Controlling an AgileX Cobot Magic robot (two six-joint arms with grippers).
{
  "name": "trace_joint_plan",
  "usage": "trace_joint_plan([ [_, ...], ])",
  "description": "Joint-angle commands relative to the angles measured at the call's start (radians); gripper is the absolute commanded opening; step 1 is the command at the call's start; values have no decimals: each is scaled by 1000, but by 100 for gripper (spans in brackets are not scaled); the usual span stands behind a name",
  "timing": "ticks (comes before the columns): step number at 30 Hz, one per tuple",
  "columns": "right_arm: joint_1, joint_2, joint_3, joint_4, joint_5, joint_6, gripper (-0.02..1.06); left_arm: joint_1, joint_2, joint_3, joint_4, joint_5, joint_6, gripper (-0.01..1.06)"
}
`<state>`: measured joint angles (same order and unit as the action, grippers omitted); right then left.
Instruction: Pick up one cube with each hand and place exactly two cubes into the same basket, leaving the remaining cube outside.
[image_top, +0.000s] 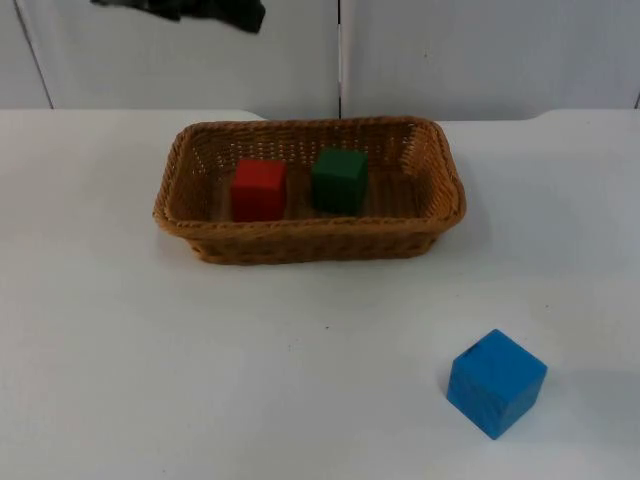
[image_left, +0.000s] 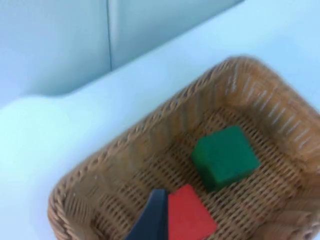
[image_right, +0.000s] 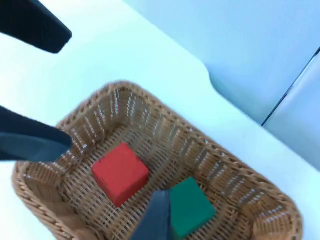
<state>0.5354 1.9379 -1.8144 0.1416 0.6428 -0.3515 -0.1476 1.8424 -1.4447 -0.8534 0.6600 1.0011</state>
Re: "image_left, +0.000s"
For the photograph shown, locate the red cube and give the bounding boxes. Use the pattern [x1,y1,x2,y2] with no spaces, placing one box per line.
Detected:
[167,184,218,240]

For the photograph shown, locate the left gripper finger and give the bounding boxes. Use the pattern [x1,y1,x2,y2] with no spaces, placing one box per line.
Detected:
[124,188,170,240]

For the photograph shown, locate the pale brown wicker basket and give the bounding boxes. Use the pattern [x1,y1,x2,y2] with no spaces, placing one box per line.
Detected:
[47,56,320,240]

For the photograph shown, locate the green cube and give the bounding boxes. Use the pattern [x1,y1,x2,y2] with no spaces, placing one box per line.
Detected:
[191,125,261,193]

